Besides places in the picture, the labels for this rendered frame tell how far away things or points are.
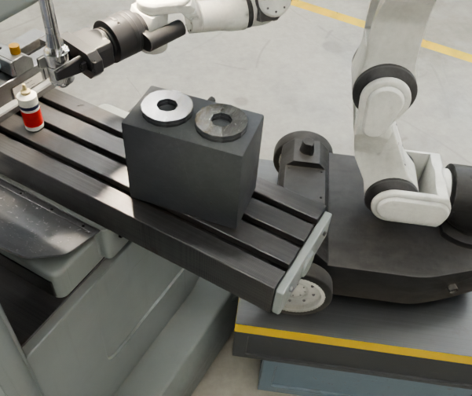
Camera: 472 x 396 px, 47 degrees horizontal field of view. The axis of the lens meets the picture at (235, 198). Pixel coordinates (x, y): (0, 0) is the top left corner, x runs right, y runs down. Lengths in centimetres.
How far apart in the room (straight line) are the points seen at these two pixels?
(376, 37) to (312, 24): 242
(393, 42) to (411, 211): 48
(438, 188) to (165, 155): 82
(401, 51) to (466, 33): 267
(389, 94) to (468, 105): 200
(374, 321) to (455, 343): 23
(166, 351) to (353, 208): 71
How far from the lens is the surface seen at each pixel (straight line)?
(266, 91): 299
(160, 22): 119
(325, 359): 170
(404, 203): 149
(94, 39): 112
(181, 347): 173
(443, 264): 159
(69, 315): 122
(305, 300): 154
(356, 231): 158
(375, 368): 173
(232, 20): 123
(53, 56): 107
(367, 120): 129
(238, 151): 89
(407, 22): 123
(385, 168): 146
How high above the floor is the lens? 173
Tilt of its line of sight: 47 degrees down
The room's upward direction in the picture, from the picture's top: 5 degrees clockwise
